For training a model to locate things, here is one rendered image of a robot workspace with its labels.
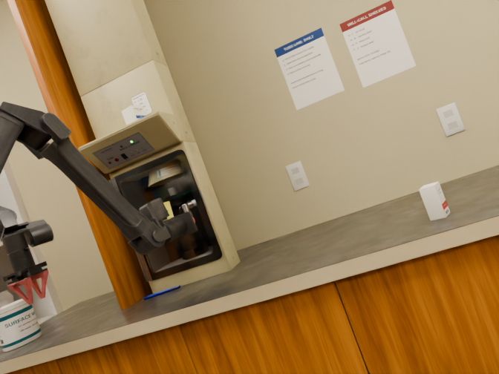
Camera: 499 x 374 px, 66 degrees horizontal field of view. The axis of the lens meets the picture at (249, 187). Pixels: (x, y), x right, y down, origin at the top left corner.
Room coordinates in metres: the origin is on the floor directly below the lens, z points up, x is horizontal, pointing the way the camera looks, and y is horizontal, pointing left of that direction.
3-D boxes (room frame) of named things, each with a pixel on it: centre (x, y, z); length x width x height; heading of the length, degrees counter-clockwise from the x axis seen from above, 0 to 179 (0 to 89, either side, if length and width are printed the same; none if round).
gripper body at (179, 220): (1.16, 0.25, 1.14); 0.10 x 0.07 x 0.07; 74
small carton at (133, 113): (1.28, 0.28, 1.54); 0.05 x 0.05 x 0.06; 63
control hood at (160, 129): (1.29, 0.33, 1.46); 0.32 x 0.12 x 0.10; 74
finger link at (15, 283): (1.10, 0.70, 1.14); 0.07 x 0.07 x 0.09; 75
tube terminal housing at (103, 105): (1.47, 0.28, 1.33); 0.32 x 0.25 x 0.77; 74
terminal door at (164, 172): (1.34, 0.31, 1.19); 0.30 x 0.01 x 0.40; 74
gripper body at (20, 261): (1.11, 0.69, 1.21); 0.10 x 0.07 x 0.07; 165
